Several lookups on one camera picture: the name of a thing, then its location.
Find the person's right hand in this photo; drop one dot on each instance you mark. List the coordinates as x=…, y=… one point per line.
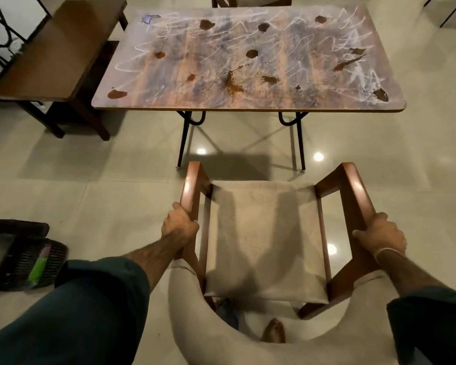
x=385, y=235

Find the person's left hand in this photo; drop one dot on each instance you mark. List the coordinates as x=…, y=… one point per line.
x=176, y=226

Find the person's right thumb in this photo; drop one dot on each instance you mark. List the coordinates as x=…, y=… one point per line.
x=362, y=235

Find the person's left thumb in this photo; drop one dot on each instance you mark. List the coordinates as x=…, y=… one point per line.
x=192, y=226

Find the wooden armchair with beige cushion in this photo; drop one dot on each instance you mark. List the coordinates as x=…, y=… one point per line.
x=266, y=239

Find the person's left forearm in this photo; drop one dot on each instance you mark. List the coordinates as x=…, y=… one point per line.
x=155, y=258

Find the person's right forearm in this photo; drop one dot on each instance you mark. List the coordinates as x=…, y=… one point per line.
x=406, y=271

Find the white thread wristband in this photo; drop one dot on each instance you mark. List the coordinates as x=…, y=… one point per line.
x=388, y=252

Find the dark green right sleeve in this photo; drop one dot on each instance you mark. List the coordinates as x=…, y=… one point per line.
x=437, y=323

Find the dark green sleeve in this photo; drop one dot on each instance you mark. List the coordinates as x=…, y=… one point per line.
x=79, y=315
x=437, y=323

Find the person's bare foot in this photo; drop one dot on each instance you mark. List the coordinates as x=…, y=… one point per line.
x=273, y=331

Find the dark green left sleeve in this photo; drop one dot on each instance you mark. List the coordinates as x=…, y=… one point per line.
x=79, y=315

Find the green plastic bottle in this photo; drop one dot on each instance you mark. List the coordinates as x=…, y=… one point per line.
x=38, y=267

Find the folding table with stained top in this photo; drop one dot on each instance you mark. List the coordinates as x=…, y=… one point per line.
x=250, y=68

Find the black woven basket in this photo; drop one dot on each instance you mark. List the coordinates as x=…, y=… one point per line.
x=19, y=262

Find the small purple scrap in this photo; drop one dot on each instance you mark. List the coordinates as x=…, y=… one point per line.
x=150, y=18

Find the dark wooden side table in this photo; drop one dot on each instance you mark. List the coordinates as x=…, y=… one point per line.
x=57, y=49

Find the black metal stand legs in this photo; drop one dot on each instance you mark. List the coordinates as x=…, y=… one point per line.
x=449, y=11

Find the black metal rack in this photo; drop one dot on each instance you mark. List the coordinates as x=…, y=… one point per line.
x=2, y=37

